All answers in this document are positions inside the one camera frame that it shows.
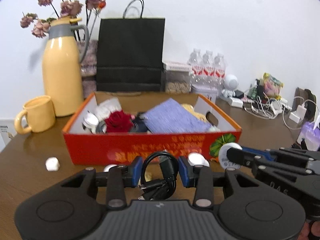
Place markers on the small printed tin box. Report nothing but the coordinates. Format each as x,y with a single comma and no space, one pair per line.
208,92

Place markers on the clear jar of seeds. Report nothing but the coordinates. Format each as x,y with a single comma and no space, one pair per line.
177,77

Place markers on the white charger adapter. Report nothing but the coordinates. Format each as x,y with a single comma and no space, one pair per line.
235,102

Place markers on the white robot figurine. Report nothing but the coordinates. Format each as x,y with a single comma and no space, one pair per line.
230,85

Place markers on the red cardboard box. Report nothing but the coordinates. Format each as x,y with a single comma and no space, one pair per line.
86,148

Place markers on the dried rose bouquet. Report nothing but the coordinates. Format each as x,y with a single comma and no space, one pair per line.
63,9

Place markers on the yellow ceramic mug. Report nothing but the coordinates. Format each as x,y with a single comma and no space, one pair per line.
36,116

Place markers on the white and yellow plush toy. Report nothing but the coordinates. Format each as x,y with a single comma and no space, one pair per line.
191,110

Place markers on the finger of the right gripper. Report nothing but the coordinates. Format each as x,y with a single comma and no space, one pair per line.
251,157

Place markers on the red artificial rose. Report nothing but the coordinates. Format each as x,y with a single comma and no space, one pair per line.
118,122

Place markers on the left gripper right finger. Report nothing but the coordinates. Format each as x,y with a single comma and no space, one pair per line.
199,177

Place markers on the water bottle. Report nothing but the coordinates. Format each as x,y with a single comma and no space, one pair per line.
195,61
220,69
208,67

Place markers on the pink fuzzy vase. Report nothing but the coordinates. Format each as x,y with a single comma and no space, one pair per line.
89,69

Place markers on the water bottle right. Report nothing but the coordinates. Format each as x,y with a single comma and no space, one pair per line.
220,69

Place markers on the purple tissue pack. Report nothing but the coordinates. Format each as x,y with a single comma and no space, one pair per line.
309,136

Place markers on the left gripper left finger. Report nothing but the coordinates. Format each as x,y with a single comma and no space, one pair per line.
120,177

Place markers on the colourful snack bag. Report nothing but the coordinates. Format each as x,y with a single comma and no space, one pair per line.
272,86

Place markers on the yellow thermos jug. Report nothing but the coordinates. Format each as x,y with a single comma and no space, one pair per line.
61,65

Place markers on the purple woven pouch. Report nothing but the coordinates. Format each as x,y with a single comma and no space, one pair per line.
170,117

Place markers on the white round jar lid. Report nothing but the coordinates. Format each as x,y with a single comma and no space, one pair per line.
197,159

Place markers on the white small bottle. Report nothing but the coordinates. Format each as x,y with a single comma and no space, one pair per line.
90,122

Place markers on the water bottle middle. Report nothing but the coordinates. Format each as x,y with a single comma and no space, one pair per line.
208,67

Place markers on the white earbud case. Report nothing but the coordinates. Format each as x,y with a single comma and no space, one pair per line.
52,164

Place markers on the black paper shopping bag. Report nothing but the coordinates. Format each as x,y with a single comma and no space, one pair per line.
129,55

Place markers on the white wall panel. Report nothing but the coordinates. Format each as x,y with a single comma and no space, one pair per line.
7,131

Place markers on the water bottle left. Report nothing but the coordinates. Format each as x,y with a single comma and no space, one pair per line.
195,61

